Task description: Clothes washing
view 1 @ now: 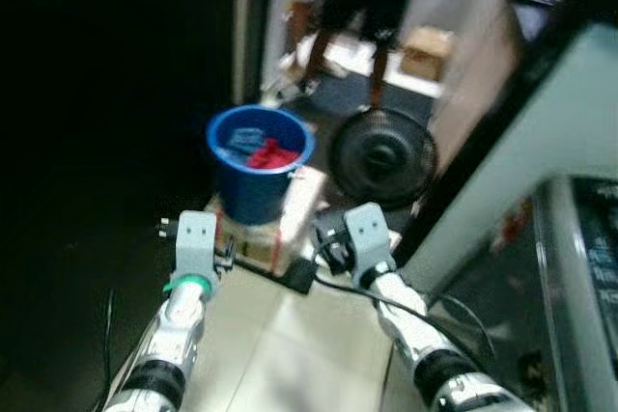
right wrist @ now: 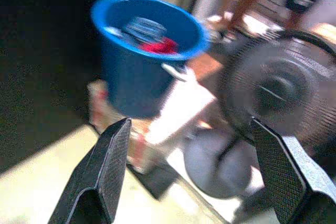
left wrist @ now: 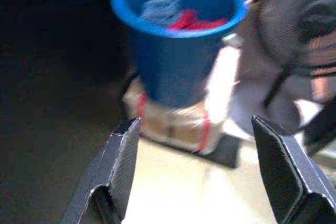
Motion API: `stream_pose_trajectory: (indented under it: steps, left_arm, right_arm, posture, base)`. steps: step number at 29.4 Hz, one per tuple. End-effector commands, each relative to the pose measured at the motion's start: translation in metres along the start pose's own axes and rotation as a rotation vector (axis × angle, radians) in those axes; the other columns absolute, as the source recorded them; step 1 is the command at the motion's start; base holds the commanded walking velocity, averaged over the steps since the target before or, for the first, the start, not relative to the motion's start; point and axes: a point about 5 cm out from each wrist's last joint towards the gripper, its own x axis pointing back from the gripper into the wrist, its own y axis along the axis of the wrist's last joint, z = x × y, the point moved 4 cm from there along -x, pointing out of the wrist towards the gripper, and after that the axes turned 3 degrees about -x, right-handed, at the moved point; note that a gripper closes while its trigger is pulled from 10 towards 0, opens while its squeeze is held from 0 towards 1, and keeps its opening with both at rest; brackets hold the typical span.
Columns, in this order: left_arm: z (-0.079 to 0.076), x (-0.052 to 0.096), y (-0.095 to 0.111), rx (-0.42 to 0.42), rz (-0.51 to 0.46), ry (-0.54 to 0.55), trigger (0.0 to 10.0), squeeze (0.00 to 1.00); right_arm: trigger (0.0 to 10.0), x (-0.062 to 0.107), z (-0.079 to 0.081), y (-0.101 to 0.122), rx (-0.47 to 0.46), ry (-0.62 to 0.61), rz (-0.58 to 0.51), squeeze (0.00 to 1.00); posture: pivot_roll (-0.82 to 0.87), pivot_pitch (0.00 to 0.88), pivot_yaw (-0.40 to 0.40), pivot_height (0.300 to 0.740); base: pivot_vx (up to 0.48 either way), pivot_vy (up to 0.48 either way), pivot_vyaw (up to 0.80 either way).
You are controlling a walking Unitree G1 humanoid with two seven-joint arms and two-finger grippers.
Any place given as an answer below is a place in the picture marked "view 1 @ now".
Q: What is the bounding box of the black power adapter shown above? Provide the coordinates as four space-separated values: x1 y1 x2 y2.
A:
285 262 318 295

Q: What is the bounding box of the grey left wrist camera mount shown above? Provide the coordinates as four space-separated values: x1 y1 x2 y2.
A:
174 211 221 283

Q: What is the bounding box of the blue plastic bucket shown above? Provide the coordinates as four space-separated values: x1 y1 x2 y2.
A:
206 105 316 227

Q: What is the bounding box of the small plain cardboard box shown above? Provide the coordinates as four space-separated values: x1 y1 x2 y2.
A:
399 26 455 83

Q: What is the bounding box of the cream door post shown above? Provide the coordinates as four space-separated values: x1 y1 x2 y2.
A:
232 0 279 104

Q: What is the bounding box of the steel top-load washing machine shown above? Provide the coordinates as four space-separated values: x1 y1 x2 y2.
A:
435 176 618 412

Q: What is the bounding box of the black door frame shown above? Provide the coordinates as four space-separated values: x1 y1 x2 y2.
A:
401 0 618 268

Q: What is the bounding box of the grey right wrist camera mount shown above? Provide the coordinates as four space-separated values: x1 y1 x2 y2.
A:
345 203 392 273

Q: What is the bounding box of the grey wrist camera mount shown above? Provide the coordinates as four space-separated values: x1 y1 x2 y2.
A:
345 203 392 273
174 211 221 283

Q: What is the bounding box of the black round floor fan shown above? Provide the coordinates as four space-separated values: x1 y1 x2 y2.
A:
326 108 438 212

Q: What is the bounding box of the red cloth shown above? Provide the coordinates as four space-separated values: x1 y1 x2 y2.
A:
246 139 300 170

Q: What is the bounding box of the taped cardboard box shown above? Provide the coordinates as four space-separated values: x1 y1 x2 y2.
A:
208 166 324 273

